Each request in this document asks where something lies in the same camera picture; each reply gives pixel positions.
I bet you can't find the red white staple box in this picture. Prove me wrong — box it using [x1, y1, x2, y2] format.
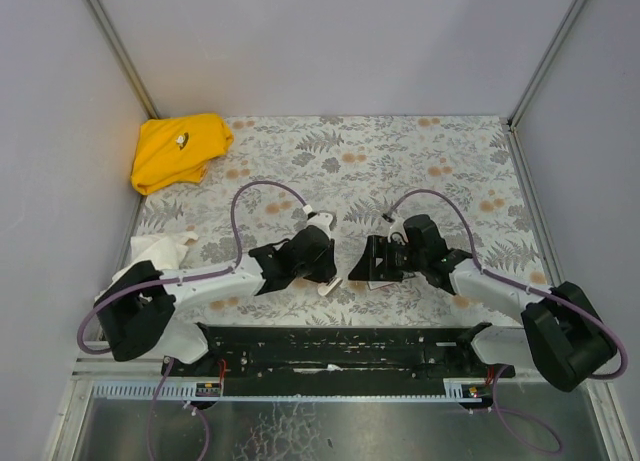
[367, 274, 415, 290]

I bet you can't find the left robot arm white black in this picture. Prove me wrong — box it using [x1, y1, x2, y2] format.
[94, 226, 337, 364]

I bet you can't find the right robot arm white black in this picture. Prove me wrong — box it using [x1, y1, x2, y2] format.
[348, 214, 618, 392]

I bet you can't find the floral patterned table mat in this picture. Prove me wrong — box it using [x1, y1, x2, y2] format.
[134, 114, 566, 328]

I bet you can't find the white crumpled cloth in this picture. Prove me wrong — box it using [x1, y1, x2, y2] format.
[109, 231, 199, 288]

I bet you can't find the yellow folded cloth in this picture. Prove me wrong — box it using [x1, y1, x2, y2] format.
[130, 113, 234, 196]

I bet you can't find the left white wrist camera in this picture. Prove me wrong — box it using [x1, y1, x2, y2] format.
[303, 205, 337, 239]

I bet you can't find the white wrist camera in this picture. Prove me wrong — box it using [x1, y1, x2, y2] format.
[303, 205, 337, 239]
[387, 216, 408, 245]

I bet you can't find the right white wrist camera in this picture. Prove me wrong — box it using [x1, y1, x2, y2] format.
[387, 216, 408, 245]

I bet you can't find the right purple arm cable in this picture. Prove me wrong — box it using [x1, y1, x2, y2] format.
[383, 189, 629, 380]

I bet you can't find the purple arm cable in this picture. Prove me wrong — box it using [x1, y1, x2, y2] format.
[77, 180, 314, 356]
[383, 189, 629, 380]

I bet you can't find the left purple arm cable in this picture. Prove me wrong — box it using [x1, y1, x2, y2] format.
[77, 180, 314, 356]

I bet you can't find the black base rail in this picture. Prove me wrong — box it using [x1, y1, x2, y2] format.
[169, 323, 497, 379]

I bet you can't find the white slotted cable duct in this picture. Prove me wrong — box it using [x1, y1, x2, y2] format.
[92, 381, 483, 404]

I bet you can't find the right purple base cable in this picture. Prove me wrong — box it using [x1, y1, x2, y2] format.
[488, 368, 562, 458]

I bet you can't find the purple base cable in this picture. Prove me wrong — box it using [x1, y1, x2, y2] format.
[149, 358, 211, 461]
[488, 368, 562, 458]

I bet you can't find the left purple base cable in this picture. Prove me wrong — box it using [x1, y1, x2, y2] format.
[149, 358, 211, 461]

